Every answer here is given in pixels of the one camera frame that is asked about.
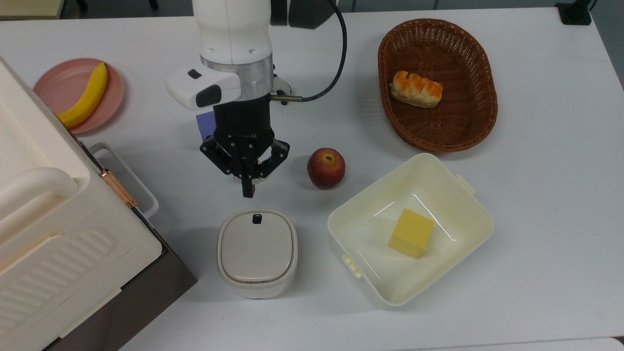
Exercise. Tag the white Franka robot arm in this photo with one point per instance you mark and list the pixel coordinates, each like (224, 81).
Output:
(234, 29)

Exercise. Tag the red apple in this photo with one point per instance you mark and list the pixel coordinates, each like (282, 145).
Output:
(325, 169)

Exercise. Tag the yellow banana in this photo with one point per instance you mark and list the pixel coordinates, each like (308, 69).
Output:
(87, 97)

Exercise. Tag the brown wicker basket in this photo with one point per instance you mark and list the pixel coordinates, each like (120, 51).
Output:
(438, 131)

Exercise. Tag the purple cube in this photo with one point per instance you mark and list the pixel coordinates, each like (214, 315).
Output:
(204, 126)

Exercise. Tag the small panda figurine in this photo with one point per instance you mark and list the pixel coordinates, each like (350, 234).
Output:
(282, 87)

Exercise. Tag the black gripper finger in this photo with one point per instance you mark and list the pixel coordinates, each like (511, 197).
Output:
(275, 156)
(219, 156)

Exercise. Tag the yellow cube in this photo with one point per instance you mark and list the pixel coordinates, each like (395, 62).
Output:
(412, 234)

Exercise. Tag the toy bread with orange glaze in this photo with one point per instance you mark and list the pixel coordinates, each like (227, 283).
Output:
(417, 90)

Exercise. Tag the pink plate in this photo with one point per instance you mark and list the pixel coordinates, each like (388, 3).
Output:
(58, 83)

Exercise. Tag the copper storage box latch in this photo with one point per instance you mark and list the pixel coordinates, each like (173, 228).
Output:
(119, 189)

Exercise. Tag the black stand base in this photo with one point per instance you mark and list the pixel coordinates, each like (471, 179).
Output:
(575, 14)

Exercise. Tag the small beige lidded trash can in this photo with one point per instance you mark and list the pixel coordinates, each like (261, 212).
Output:
(256, 248)

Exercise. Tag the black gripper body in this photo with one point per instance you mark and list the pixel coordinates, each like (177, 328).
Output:
(243, 122)

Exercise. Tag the tan wooden board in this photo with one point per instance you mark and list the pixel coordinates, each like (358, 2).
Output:
(29, 9)

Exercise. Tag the cream open plastic bin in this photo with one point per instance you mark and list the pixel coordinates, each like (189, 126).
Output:
(438, 195)

